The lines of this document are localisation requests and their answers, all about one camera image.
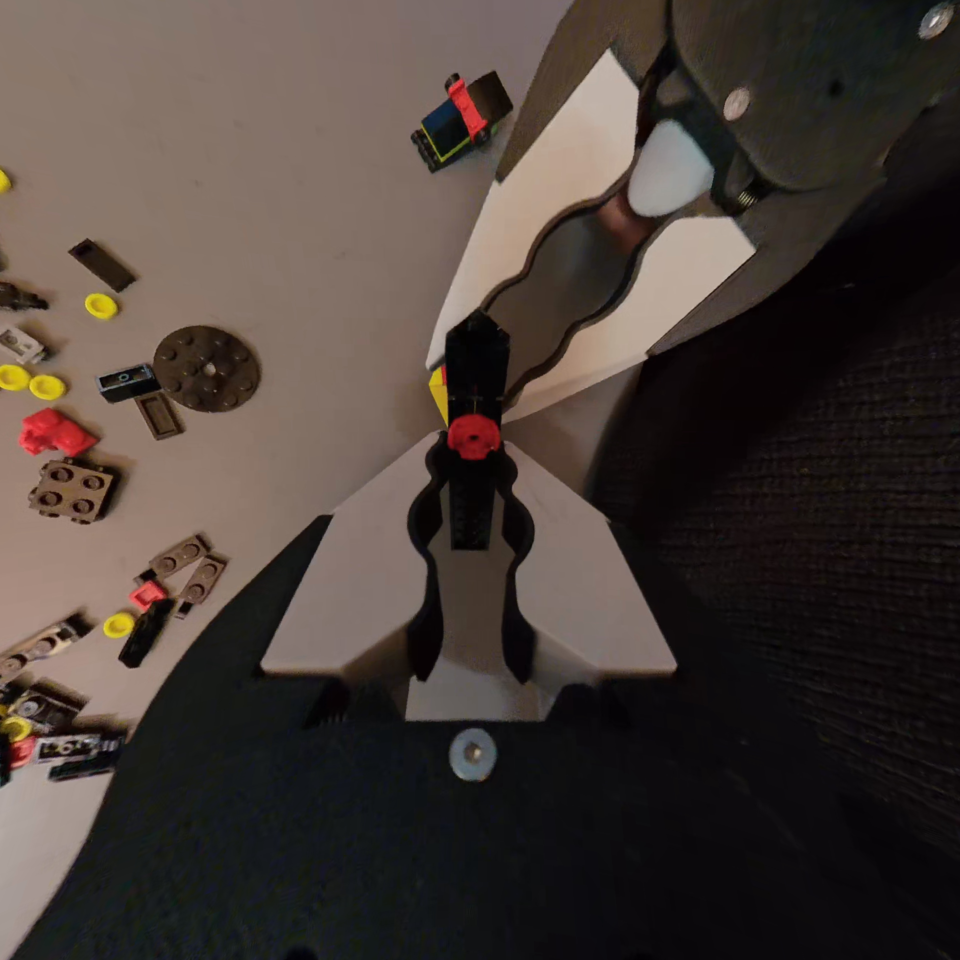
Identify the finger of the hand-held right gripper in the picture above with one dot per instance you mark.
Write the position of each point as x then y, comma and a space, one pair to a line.
547, 172
675, 277

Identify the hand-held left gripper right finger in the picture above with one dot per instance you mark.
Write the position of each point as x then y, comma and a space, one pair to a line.
592, 592

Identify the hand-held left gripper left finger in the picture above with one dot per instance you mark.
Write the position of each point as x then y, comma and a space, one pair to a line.
352, 585

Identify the red yellow black lego snake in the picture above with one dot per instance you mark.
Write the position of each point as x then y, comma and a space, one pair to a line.
476, 367

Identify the pile of lego pieces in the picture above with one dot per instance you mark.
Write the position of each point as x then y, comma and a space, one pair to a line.
75, 491

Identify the black round lego plate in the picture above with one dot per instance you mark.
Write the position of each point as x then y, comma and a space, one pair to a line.
206, 367

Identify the black flat lego tile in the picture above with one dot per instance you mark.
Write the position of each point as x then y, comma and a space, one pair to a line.
101, 265

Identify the person's right hand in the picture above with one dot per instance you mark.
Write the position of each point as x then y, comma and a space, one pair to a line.
622, 225

